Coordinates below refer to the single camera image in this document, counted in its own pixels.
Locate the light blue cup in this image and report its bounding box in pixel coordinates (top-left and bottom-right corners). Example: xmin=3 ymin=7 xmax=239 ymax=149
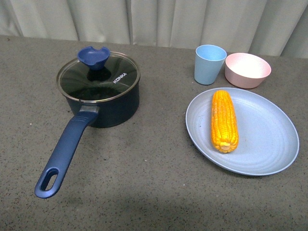
xmin=194 ymin=45 xmax=227 ymax=85

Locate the white curtain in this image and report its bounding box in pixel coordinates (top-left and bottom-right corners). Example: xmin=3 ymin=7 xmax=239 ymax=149
xmin=0 ymin=0 xmax=308 ymax=58

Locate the pink bowl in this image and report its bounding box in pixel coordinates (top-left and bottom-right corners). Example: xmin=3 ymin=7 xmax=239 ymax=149
xmin=225 ymin=52 xmax=271 ymax=89

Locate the glass lid blue knob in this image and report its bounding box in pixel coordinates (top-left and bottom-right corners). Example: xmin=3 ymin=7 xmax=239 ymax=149
xmin=56 ymin=46 xmax=140 ymax=103

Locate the dark blue saucepan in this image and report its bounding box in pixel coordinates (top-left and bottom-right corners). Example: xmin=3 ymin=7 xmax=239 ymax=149
xmin=34 ymin=51 xmax=141 ymax=199

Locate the light blue plate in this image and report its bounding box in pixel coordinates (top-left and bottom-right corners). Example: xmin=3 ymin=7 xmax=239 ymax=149
xmin=186 ymin=88 xmax=299 ymax=176

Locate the yellow corn cob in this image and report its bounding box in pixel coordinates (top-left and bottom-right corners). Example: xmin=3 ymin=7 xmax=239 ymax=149
xmin=211 ymin=90 xmax=239 ymax=154

